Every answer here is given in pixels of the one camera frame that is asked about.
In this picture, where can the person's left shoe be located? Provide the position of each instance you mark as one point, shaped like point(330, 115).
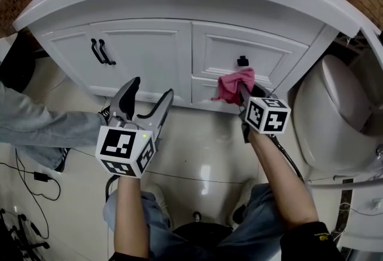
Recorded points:
point(157, 200)

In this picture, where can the bystander leg in grey trousers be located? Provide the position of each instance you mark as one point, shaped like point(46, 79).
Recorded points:
point(30, 128)

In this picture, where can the large white drawer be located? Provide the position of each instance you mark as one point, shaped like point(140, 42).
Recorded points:
point(215, 50)

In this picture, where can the person's left leg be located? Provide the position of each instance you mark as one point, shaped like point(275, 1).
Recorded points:
point(160, 239)

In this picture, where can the person's shoe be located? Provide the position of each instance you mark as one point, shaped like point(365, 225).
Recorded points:
point(157, 200)
point(242, 206)

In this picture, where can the white vanity cabinet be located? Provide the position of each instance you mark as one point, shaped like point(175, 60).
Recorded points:
point(143, 56)

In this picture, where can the person's right leg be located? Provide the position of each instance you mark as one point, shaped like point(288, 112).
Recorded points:
point(260, 224)

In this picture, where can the black folding stand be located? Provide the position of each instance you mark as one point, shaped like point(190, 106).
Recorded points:
point(18, 236)

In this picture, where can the person's black shirt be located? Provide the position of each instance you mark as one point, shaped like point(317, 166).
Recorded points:
point(203, 237)

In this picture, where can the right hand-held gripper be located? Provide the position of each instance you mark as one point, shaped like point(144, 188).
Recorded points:
point(266, 116)

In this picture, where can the black drawer knob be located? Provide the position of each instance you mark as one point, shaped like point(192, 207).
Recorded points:
point(243, 61)

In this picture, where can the person's left forearm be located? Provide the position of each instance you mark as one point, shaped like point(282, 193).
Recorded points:
point(130, 212)

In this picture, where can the wide white cabinet door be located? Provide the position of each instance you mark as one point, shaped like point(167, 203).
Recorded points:
point(143, 56)

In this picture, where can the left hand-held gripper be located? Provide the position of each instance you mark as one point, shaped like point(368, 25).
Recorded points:
point(122, 146)

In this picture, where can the person's right shoe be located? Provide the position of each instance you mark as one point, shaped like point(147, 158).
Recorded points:
point(242, 206)

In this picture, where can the small metal fitting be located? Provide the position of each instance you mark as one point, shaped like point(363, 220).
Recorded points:
point(197, 217)

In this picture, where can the white toilet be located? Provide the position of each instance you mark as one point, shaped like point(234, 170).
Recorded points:
point(329, 122)

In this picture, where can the person's leg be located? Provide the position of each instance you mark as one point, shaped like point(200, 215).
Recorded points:
point(260, 224)
point(160, 239)

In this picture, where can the person's right forearm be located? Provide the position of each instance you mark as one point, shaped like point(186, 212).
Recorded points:
point(281, 179)

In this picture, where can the pink cloth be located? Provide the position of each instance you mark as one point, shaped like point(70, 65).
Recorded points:
point(232, 83)

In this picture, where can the small white drawer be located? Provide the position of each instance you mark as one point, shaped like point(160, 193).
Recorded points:
point(202, 90)

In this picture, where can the black power adapter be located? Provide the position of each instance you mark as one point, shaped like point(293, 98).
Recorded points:
point(40, 176)

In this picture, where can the narrow white cabinet door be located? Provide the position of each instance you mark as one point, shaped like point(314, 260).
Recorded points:
point(68, 53)

